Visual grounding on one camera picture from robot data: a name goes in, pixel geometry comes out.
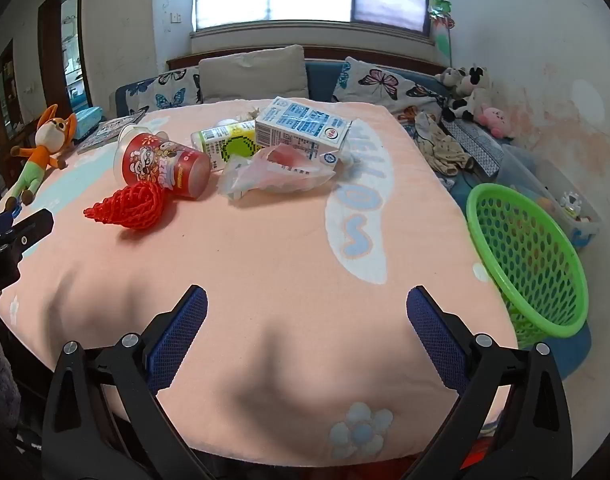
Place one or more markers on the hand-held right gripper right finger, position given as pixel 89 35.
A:
pixel 435 340

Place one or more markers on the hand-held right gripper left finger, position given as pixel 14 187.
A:
pixel 182 335

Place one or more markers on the red foam fruit net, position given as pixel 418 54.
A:
pixel 135 205

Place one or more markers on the green plastic basket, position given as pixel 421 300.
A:
pixel 490 220

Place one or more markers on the red printed plastic cup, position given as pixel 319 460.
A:
pixel 160 165

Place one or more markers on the clear plastic bag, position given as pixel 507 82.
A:
pixel 275 172

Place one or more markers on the green and white bottle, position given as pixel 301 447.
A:
pixel 225 142

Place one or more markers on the small white bottle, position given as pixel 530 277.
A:
pixel 226 123

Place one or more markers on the white and blue milk carton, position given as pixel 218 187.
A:
pixel 300 125

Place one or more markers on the orange fox plush toy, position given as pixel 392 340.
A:
pixel 47 140

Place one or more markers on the pink printed blanket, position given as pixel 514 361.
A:
pixel 265 260

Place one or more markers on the colourful picture book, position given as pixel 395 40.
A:
pixel 105 132

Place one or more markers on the blue tissue pack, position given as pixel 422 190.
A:
pixel 87 120

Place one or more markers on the red plastic object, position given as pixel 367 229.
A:
pixel 480 455

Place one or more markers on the brown wooden door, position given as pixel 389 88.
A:
pixel 47 60

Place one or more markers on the butterfly print pillow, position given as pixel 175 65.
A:
pixel 380 82
pixel 170 90

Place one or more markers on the clear plastic storage box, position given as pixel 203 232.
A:
pixel 540 180

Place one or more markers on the white toy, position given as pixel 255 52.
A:
pixel 571 205

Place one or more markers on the beige crumpled clothes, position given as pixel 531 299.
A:
pixel 442 147

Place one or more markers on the black and white checkered cloth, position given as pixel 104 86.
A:
pixel 477 147

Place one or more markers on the pink plush toy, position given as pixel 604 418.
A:
pixel 495 120

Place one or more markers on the black and white cow plush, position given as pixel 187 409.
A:
pixel 472 95

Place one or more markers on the grey plush toy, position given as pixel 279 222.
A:
pixel 450 80

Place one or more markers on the beige pillow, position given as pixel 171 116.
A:
pixel 255 72

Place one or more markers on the colourful pinwheel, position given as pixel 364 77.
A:
pixel 440 12

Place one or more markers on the white round wall sticker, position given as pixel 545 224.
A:
pixel 589 100

